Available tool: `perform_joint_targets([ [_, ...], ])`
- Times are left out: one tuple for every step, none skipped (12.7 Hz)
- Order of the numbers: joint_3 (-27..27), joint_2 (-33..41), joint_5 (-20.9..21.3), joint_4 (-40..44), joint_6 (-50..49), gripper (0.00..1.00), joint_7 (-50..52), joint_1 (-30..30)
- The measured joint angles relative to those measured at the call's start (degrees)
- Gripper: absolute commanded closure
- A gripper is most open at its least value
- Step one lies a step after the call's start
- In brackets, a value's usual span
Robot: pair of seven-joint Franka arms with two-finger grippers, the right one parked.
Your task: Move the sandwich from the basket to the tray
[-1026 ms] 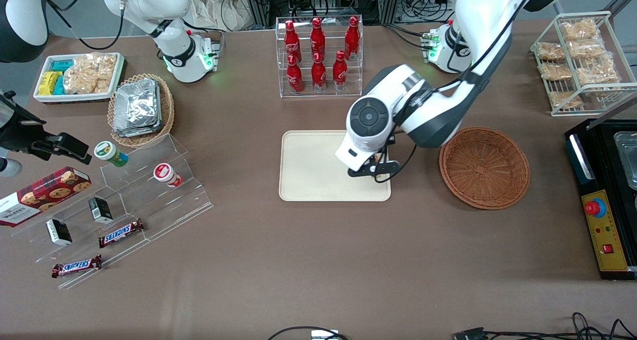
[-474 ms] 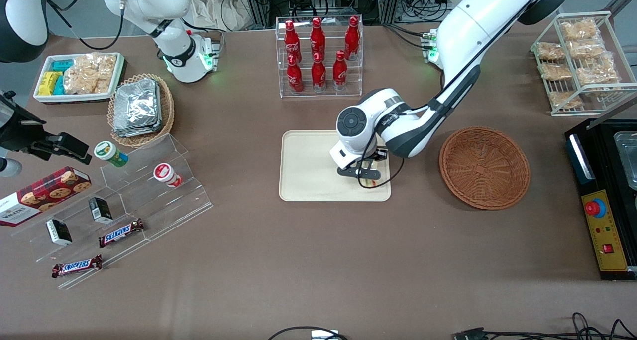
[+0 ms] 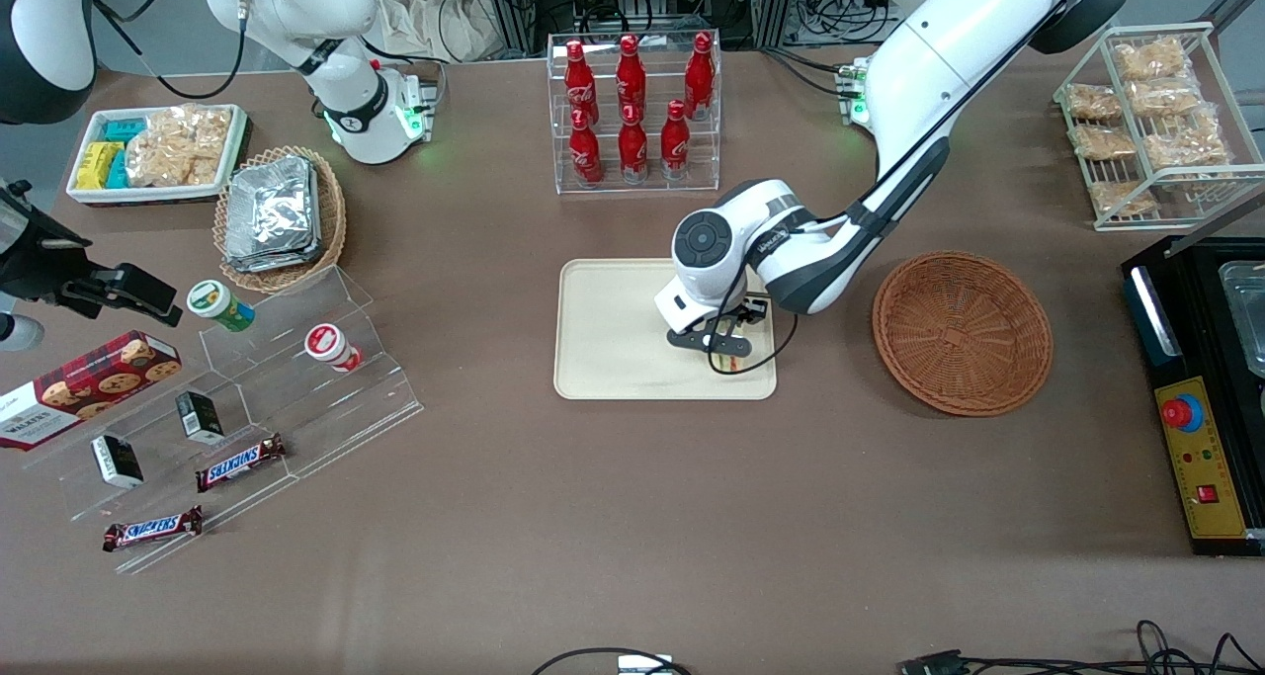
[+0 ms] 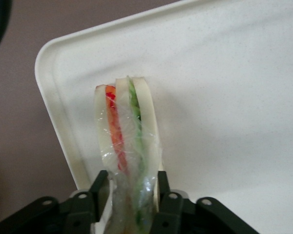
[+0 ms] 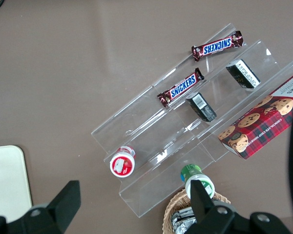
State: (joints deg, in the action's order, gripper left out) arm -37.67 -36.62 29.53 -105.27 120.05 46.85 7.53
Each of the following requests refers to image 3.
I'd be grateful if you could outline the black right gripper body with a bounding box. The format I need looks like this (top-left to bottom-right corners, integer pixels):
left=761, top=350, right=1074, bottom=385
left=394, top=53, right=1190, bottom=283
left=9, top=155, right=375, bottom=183
left=0, top=181, right=97, bottom=305

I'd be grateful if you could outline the beige plastic tray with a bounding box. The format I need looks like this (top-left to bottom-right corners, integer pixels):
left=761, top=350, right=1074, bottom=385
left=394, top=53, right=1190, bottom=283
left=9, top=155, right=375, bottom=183
left=552, top=257, right=779, bottom=402

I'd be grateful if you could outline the oval wicker basket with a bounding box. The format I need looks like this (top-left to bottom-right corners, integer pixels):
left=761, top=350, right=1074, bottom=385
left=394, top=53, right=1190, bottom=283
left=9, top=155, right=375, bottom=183
left=211, top=145, right=349, bottom=295

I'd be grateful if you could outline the round brown wicker basket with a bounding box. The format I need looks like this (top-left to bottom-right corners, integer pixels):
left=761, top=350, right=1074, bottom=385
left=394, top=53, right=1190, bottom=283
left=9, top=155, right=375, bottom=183
left=871, top=250, right=1055, bottom=418

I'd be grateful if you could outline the green chip can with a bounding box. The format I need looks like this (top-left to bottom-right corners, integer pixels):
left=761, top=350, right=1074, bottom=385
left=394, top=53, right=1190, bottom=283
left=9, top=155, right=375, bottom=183
left=186, top=279, right=257, bottom=334

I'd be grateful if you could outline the white rectangular dish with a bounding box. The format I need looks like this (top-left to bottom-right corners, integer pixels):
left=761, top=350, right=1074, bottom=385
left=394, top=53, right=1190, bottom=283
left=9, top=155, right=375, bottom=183
left=64, top=103, right=250, bottom=208

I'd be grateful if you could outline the red tartan cookie box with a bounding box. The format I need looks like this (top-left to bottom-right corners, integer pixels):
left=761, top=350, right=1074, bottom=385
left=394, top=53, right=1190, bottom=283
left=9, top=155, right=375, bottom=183
left=0, top=329, right=185, bottom=452

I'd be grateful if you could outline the yellow snack packet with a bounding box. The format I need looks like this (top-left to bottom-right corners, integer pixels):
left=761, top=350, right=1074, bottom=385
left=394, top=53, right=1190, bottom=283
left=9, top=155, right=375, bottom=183
left=75, top=140, right=122, bottom=191

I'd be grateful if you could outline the clear acrylic bottle rack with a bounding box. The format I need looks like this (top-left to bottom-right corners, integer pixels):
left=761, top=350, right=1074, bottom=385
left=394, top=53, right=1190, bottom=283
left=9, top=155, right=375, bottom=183
left=546, top=30, right=723, bottom=197

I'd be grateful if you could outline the silver foil packet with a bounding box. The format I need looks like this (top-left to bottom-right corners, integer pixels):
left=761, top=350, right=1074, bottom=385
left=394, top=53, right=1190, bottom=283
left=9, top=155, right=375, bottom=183
left=225, top=155, right=321, bottom=261
left=223, top=245, right=324, bottom=275

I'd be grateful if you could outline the small black box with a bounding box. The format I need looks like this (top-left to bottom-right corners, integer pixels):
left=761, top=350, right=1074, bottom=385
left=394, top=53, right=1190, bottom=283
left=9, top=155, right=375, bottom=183
left=175, top=389, right=226, bottom=447
left=90, top=434, right=145, bottom=490

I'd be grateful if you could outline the clear bag of crackers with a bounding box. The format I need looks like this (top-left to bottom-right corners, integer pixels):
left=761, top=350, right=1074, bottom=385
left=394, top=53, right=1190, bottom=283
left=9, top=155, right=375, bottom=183
left=125, top=104, right=234, bottom=189

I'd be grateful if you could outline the red cola bottle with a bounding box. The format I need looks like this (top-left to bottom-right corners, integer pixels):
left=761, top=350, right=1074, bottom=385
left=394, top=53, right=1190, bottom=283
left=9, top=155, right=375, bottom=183
left=615, top=34, right=648, bottom=123
left=684, top=31, right=717, bottom=122
left=618, top=104, right=651, bottom=185
left=568, top=108, right=605, bottom=188
left=659, top=99, right=693, bottom=182
left=563, top=40, right=599, bottom=128

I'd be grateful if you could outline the brown Snickers bar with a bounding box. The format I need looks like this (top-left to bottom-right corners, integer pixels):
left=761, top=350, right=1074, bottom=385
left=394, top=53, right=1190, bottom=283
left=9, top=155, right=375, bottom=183
left=194, top=433, right=289, bottom=494
left=102, top=505, right=206, bottom=554

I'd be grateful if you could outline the red chip can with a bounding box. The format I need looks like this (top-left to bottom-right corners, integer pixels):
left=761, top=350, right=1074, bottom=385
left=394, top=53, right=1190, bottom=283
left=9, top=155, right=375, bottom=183
left=303, top=323, right=365, bottom=374

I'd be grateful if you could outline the clear acrylic stepped stand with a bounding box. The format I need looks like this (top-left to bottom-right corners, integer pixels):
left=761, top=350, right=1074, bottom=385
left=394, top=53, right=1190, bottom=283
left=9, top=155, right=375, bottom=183
left=24, top=264, right=427, bottom=576

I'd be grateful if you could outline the beige cloth bag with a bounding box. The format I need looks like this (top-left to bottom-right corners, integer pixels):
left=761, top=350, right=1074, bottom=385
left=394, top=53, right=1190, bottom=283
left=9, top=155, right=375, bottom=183
left=374, top=0, right=507, bottom=64

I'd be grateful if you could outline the clear bag of snacks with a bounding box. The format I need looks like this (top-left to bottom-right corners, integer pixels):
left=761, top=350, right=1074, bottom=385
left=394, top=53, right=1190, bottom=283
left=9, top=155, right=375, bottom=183
left=1066, top=83, right=1125, bottom=124
left=1127, top=76, right=1204, bottom=120
left=1071, top=124, right=1139, bottom=163
left=1088, top=179, right=1159, bottom=218
left=1142, top=125, right=1233, bottom=179
left=1113, top=36, right=1194, bottom=82

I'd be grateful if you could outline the red emergency stop button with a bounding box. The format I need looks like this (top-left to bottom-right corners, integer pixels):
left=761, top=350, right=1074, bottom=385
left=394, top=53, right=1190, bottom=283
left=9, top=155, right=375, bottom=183
left=1160, top=394, right=1206, bottom=435

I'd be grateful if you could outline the black control box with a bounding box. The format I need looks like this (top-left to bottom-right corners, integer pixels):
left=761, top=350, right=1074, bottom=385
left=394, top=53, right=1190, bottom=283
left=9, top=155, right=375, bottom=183
left=1120, top=234, right=1265, bottom=558

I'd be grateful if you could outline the yellow control panel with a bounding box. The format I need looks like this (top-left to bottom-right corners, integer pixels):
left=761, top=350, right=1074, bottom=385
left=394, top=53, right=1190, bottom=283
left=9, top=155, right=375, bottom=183
left=1153, top=376, right=1250, bottom=542

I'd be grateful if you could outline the clear plastic container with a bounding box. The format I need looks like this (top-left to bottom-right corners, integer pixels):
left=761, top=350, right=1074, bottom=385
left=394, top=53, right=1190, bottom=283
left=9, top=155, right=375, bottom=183
left=1220, top=260, right=1265, bottom=380

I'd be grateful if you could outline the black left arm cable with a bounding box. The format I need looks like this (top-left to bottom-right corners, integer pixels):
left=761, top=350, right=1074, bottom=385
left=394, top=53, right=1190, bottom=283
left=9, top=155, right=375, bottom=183
left=705, top=211, right=801, bottom=377

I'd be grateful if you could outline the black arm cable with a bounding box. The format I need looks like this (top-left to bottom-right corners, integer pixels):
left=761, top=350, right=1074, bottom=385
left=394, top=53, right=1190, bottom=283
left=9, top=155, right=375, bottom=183
left=89, top=0, right=250, bottom=102
left=705, top=211, right=801, bottom=377

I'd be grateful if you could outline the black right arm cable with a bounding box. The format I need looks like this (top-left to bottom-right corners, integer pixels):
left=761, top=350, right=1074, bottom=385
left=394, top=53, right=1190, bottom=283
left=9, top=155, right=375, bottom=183
left=89, top=0, right=250, bottom=102

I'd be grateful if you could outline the aluminium frame post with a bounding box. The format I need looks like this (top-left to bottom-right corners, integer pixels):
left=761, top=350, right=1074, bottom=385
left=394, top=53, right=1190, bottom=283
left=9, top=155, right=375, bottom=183
left=749, top=0, right=803, bottom=50
left=472, top=0, right=542, bottom=60

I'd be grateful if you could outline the black looped cable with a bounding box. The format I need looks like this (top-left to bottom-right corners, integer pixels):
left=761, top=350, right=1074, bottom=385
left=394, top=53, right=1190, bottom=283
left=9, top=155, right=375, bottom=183
left=531, top=646, right=694, bottom=675

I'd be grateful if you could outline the black cable with connector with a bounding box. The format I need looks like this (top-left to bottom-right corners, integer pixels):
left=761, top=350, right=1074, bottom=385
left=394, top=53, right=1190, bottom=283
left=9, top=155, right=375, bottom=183
left=898, top=620, right=1265, bottom=675

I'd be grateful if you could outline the white wire rack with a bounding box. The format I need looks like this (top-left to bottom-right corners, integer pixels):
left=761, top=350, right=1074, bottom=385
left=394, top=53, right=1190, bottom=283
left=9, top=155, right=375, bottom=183
left=1052, top=21, right=1265, bottom=233

